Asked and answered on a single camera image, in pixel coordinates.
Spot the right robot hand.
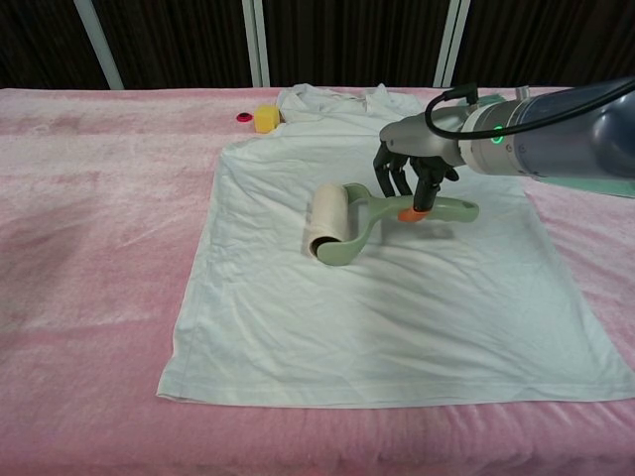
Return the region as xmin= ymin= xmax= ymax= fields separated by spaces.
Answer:
xmin=371 ymin=116 xmax=470 ymax=224

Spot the green lint roller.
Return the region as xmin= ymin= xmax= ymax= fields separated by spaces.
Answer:
xmin=302 ymin=181 xmax=481 ymax=268

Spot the white shirt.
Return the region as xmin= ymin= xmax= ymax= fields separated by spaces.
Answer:
xmin=156 ymin=82 xmax=635 ymax=411

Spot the black pleated curtain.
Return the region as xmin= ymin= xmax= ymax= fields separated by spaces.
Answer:
xmin=0 ymin=0 xmax=635 ymax=91

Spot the yellow sponge block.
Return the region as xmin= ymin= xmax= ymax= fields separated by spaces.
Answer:
xmin=253 ymin=102 xmax=284 ymax=135

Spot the green dustpan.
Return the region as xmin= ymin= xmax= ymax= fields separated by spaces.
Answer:
xmin=533 ymin=174 xmax=635 ymax=199

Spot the pink fleece blanket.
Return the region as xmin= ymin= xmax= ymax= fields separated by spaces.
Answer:
xmin=0 ymin=86 xmax=635 ymax=476

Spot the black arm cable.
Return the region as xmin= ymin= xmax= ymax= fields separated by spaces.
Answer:
xmin=425 ymin=83 xmax=635 ymax=140

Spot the white frame post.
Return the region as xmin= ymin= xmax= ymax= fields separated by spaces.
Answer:
xmin=241 ymin=0 xmax=272 ymax=88
xmin=433 ymin=0 xmax=471 ymax=89
xmin=73 ymin=0 xmax=124 ymax=91

